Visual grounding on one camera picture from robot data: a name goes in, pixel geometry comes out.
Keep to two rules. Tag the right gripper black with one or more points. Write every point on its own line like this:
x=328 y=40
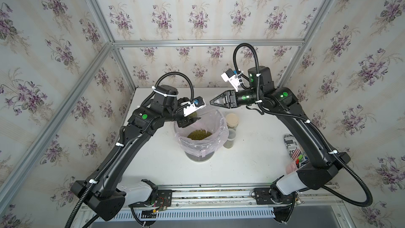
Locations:
x=233 y=100

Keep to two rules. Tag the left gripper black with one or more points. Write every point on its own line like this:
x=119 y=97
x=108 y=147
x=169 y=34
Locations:
x=185 y=121

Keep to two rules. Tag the clear jar with mung beans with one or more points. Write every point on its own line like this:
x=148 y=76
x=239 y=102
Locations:
x=194 y=115

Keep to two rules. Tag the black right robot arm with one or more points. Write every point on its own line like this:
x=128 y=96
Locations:
x=324 y=162

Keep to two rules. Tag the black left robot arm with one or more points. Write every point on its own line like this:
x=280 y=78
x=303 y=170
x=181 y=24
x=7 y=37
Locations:
x=99 y=191

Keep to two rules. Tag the mung beans in bin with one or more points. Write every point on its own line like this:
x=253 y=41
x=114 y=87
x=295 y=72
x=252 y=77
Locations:
x=199 y=134

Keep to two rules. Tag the mesh bin with plastic bag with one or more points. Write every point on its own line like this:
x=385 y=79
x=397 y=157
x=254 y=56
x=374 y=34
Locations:
x=211 y=120

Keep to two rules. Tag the jar with beige lid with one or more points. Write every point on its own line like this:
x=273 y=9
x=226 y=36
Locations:
x=232 y=120

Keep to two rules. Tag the open clear jar middle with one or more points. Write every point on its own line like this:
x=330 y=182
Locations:
x=231 y=138

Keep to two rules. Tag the pink pen holder cup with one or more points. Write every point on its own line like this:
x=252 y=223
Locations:
x=292 y=167

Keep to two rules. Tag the pens in holder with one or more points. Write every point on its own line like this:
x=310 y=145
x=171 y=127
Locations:
x=301 y=161

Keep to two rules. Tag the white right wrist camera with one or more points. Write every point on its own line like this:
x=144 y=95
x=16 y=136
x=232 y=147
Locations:
x=233 y=78

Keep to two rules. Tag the aluminium frame crossbar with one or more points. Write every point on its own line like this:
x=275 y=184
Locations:
x=206 y=43

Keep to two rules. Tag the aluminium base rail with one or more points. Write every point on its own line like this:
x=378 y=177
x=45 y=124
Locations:
x=221 y=202

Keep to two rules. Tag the aluminium frame post left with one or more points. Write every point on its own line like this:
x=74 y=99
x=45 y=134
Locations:
x=107 y=34

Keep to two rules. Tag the aluminium frame post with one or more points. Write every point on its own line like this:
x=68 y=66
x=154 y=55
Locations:
x=310 y=34
x=107 y=34

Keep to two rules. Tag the aluminium frame post right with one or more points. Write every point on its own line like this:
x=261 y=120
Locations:
x=310 y=34

